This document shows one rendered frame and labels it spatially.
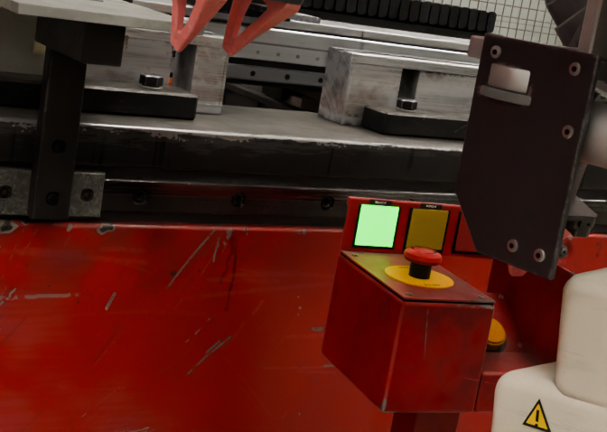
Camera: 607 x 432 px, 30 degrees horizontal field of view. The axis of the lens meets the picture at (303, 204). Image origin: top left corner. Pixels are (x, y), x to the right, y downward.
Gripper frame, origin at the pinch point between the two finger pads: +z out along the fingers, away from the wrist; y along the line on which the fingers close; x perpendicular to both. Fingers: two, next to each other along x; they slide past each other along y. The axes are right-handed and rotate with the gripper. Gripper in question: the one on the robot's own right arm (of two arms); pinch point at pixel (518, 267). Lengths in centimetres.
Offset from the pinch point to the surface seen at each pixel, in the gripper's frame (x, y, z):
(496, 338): 0.2, -0.8, 8.3
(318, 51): -3, 67, 2
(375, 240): 11.4, 10.2, 3.2
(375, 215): 11.9, 10.9, 0.4
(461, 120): -11.2, 36.2, -1.1
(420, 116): -4.5, 35.4, -1.5
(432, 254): 9.8, 1.2, -0.6
